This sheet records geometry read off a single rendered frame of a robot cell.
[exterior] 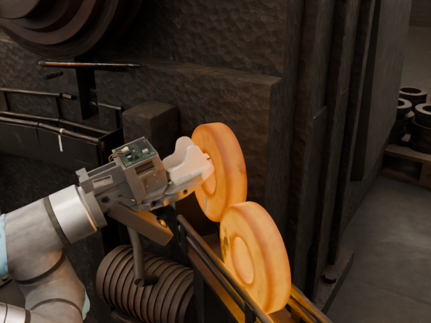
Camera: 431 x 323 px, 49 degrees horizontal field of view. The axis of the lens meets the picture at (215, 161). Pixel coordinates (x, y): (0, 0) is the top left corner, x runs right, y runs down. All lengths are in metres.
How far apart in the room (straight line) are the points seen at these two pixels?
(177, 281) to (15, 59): 0.75
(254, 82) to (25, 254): 0.50
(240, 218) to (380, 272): 1.29
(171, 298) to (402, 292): 1.08
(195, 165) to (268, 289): 0.21
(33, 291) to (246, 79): 0.52
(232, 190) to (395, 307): 1.16
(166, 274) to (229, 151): 0.35
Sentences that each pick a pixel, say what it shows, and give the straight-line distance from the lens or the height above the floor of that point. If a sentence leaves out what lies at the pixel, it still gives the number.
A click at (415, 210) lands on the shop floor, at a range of 2.31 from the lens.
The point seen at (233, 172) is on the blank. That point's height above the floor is 0.82.
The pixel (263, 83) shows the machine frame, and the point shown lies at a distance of 0.90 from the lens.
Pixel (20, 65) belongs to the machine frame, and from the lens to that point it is 1.35.
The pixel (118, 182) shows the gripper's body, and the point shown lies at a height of 0.81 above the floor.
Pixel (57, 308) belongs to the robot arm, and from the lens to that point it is 0.66.
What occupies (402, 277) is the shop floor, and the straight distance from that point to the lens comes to 1.89.
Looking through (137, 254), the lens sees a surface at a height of 0.57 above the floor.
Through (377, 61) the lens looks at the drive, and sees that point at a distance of 1.69.
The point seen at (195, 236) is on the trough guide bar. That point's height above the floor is 0.68.
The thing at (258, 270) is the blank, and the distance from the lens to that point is 0.62.
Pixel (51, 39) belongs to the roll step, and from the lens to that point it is 1.05.
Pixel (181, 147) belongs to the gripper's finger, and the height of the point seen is 0.83.
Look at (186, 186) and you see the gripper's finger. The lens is 0.69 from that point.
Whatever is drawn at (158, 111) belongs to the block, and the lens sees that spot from 0.97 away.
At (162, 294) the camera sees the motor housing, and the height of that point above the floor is 0.52.
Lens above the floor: 1.13
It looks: 26 degrees down
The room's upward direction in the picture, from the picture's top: straight up
